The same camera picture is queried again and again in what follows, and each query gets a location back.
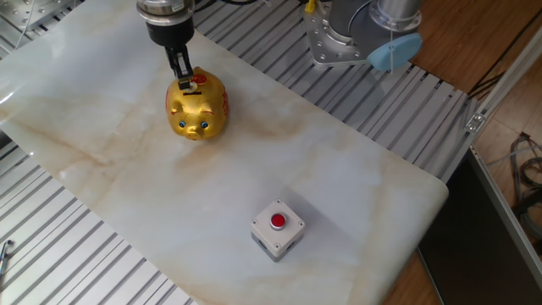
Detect aluminium rail with bracket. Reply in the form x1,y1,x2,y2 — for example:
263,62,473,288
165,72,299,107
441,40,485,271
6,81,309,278
463,25,542,135

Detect white marble board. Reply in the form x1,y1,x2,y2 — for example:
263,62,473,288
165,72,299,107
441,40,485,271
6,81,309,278
0,0,450,305

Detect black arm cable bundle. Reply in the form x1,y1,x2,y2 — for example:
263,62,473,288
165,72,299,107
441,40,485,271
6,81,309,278
195,0,260,13

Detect black side panel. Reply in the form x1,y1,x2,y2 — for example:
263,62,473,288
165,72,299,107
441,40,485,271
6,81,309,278
417,147,542,305

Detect small metal tool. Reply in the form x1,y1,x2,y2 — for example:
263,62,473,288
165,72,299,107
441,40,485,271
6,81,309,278
0,239,14,280

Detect grey floor cable bundle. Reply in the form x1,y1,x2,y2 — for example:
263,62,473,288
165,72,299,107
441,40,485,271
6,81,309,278
486,130,542,255

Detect white push button box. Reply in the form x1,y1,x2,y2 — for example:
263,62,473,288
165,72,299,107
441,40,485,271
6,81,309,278
249,198,307,263

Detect aluminium frame rail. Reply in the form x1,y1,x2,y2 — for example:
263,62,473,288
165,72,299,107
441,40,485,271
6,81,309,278
467,143,542,268

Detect white zip tie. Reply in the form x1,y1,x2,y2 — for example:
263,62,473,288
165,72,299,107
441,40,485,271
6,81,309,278
389,29,397,75

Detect silver perforated metal plate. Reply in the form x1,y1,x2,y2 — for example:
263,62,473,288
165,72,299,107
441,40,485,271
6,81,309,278
0,0,75,33

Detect golden piggy bank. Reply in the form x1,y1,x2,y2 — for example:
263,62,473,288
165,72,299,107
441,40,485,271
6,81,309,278
164,65,230,141

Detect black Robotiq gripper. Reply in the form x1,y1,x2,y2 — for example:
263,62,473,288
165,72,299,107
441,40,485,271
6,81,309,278
145,16,196,91

